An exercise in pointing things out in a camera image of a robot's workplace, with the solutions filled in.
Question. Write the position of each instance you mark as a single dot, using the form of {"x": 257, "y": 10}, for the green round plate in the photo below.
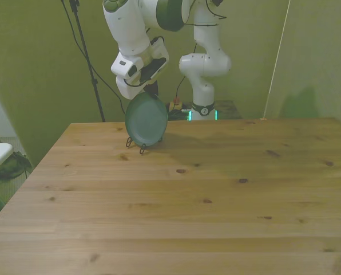
{"x": 146, "y": 120}

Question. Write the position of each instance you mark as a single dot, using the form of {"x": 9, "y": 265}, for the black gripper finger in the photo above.
{"x": 155, "y": 88}

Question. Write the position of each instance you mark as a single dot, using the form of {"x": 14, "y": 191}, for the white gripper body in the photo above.
{"x": 127, "y": 88}

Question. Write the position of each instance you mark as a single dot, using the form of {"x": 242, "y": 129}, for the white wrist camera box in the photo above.
{"x": 159, "y": 54}

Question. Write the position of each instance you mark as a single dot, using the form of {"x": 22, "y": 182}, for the black tripod stand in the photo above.
{"x": 86, "y": 54}

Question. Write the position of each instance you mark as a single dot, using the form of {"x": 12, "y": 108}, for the dark robot base platform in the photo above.
{"x": 229, "y": 110}

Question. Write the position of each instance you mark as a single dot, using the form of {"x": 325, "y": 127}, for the dark bag on floor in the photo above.
{"x": 13, "y": 169}

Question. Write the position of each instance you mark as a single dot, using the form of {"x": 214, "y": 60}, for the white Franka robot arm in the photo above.
{"x": 205, "y": 66}

